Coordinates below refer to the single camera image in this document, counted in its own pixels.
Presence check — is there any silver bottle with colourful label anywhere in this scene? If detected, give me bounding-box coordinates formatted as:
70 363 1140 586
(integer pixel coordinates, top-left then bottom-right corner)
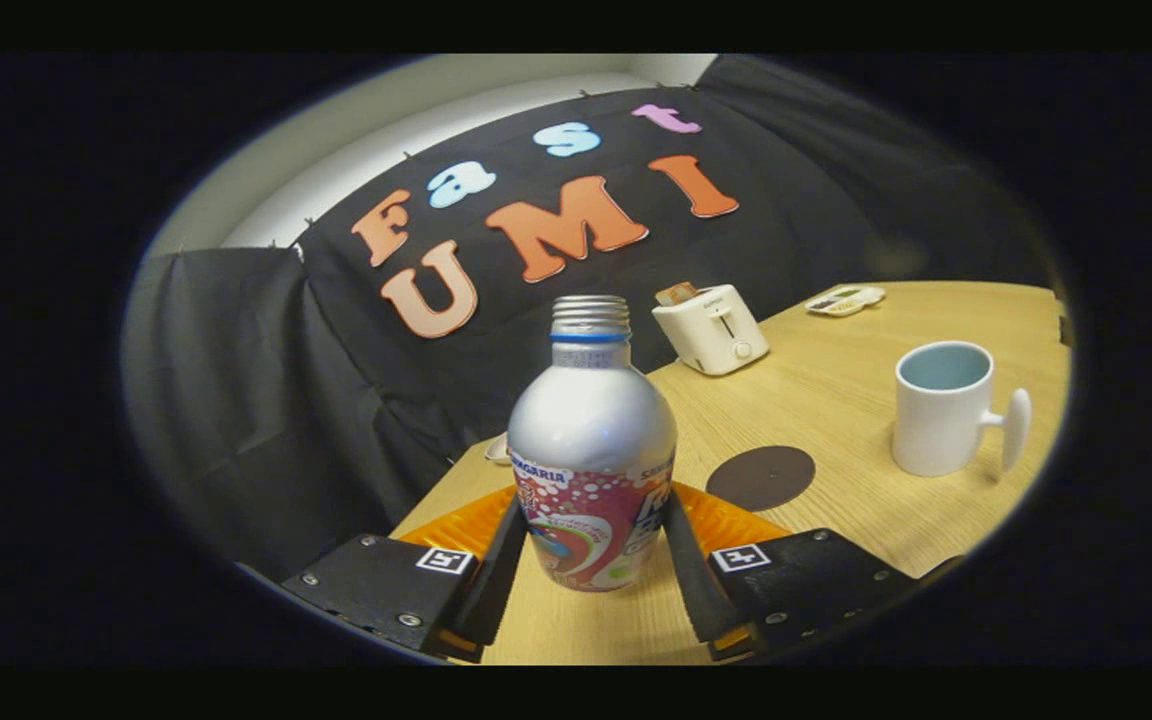
506 295 679 594

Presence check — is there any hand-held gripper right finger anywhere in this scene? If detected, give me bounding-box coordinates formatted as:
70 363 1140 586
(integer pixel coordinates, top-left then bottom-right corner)
663 482 967 663

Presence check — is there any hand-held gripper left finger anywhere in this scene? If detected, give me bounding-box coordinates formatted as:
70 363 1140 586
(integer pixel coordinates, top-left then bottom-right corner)
281 485 528 664

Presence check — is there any white divided seasoning dish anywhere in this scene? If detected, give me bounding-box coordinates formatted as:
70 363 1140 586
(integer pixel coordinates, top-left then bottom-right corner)
804 285 887 319

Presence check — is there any white cup with blue inside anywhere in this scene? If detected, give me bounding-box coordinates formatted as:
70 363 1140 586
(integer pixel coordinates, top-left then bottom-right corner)
891 340 1033 479

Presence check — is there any white toaster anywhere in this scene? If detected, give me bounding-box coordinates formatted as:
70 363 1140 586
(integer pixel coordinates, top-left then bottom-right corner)
652 284 771 378

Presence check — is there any black backdrop cloth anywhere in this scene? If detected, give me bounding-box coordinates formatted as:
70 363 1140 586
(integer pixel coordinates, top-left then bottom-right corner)
121 55 1062 583

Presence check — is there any wooden table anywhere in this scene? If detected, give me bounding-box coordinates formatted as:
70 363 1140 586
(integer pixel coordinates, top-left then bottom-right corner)
391 280 1074 667

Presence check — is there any dark brown round coaster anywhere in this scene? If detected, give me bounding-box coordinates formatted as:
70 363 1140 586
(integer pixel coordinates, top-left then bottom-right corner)
705 445 818 514

